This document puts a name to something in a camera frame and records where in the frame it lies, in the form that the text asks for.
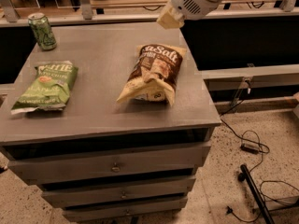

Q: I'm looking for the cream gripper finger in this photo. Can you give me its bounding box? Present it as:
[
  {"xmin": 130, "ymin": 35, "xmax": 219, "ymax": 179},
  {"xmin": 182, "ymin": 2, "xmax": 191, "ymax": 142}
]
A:
[{"xmin": 157, "ymin": 3, "xmax": 184, "ymax": 29}]

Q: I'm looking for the brown sea salt chip bag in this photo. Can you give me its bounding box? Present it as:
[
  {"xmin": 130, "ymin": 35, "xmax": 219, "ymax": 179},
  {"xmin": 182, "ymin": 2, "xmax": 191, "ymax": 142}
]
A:
[{"xmin": 117, "ymin": 44, "xmax": 187, "ymax": 105}]

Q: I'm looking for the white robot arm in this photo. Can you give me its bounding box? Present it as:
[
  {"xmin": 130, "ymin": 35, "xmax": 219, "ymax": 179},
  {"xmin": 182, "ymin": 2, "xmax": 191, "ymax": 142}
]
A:
[{"xmin": 157, "ymin": 0, "xmax": 222, "ymax": 29}]

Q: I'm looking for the green jalapeno chip bag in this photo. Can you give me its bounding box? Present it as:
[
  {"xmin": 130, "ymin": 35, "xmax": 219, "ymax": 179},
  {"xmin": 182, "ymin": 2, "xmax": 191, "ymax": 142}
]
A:
[{"xmin": 11, "ymin": 61, "xmax": 78, "ymax": 115}]

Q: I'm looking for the green soda can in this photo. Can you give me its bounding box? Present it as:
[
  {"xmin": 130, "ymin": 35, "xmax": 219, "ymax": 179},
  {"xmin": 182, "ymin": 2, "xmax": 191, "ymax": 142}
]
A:
[{"xmin": 28, "ymin": 12, "xmax": 57, "ymax": 50}]

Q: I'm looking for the top grey drawer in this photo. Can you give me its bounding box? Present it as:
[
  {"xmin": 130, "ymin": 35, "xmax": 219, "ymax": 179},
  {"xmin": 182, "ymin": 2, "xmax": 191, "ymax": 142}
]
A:
[{"xmin": 8, "ymin": 142, "xmax": 210, "ymax": 185}]

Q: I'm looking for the grey drawer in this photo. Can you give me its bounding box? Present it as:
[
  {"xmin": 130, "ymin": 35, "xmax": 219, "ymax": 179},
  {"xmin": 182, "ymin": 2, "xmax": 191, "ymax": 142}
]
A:
[
  {"xmin": 63, "ymin": 195, "xmax": 188, "ymax": 222},
  {"xmin": 42, "ymin": 175, "xmax": 195, "ymax": 207},
  {"xmin": 8, "ymin": 142, "xmax": 210, "ymax": 185}
]

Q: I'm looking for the black power adapter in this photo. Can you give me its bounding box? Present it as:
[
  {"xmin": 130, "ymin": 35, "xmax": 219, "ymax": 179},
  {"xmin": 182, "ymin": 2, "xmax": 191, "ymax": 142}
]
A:
[{"xmin": 240, "ymin": 143, "xmax": 259, "ymax": 154}]

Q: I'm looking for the grey drawer cabinet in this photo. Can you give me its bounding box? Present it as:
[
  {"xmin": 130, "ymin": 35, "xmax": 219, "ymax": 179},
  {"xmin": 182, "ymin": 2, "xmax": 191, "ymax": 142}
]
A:
[{"xmin": 0, "ymin": 22, "xmax": 221, "ymax": 211}]

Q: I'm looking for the black stand leg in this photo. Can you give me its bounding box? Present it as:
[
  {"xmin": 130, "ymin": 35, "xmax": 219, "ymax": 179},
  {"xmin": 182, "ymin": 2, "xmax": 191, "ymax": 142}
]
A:
[{"xmin": 238, "ymin": 164, "xmax": 275, "ymax": 224}]

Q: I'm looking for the bottom grey drawer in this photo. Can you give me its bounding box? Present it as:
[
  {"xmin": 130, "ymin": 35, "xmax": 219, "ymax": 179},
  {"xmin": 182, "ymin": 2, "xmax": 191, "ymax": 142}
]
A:
[{"xmin": 63, "ymin": 195, "xmax": 188, "ymax": 222}]

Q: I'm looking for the middle grey drawer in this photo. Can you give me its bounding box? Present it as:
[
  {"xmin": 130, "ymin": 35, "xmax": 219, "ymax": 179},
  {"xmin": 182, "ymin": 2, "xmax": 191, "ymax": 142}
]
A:
[{"xmin": 42, "ymin": 175, "xmax": 195, "ymax": 207}]

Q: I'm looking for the metal railing frame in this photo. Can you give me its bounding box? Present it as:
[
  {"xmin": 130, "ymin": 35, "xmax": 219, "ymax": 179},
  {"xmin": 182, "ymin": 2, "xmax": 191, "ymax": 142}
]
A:
[{"xmin": 0, "ymin": 0, "xmax": 299, "ymax": 27}]

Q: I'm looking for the black floor cable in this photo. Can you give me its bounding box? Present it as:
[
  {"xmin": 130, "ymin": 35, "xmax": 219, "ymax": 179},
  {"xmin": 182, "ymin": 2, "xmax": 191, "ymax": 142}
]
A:
[{"xmin": 220, "ymin": 77, "xmax": 299, "ymax": 223}]

